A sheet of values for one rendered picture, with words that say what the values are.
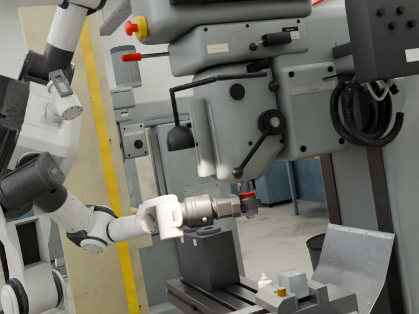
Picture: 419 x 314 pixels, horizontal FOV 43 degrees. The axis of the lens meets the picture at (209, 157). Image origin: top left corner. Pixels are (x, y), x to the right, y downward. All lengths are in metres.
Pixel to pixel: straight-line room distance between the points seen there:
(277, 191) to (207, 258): 7.12
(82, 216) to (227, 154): 0.47
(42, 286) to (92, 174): 1.34
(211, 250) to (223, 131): 0.55
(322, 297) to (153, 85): 9.76
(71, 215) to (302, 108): 0.71
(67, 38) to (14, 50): 8.86
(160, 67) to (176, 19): 9.73
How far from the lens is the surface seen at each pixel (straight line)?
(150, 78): 10.97
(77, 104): 1.51
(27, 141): 1.54
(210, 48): 1.37
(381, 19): 1.35
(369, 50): 1.33
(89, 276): 3.18
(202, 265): 1.86
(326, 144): 1.51
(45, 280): 1.90
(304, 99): 1.48
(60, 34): 1.73
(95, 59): 3.19
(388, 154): 1.59
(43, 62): 1.75
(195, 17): 1.37
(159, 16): 1.36
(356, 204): 1.73
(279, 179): 8.91
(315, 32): 1.55
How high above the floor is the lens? 1.47
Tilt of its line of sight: 3 degrees down
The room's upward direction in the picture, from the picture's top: 10 degrees counter-clockwise
